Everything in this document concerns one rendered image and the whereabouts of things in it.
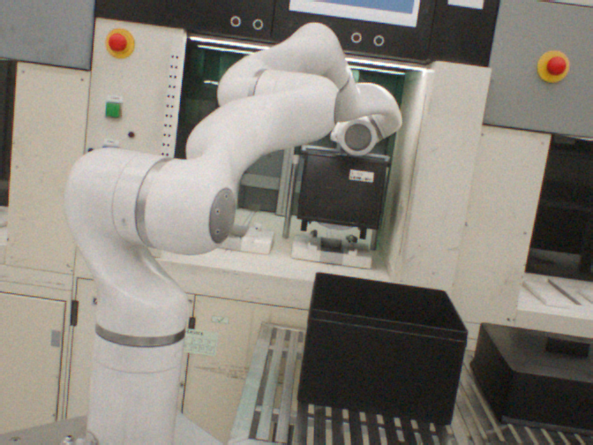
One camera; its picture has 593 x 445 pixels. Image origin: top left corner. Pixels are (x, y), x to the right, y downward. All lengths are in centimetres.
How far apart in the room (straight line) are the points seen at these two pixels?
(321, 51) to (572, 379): 74
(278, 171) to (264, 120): 143
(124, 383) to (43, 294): 87
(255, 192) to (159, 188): 167
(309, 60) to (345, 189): 58
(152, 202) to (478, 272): 99
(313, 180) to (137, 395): 98
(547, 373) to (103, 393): 78
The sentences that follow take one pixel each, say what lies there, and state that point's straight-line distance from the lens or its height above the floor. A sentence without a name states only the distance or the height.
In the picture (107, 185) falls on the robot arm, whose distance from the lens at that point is 89.
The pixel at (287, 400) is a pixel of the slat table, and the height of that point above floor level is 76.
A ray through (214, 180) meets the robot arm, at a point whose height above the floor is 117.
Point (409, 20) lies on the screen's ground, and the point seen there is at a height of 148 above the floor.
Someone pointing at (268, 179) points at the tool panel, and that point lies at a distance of 248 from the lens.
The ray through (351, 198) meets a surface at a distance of 178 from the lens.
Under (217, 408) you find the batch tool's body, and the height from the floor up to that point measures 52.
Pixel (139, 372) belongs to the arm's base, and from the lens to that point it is 92.
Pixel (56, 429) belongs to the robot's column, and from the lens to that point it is 111.
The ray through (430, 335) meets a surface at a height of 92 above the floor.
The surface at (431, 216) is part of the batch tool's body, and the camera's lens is 156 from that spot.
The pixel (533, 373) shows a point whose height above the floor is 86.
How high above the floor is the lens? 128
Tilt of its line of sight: 10 degrees down
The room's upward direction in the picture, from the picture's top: 8 degrees clockwise
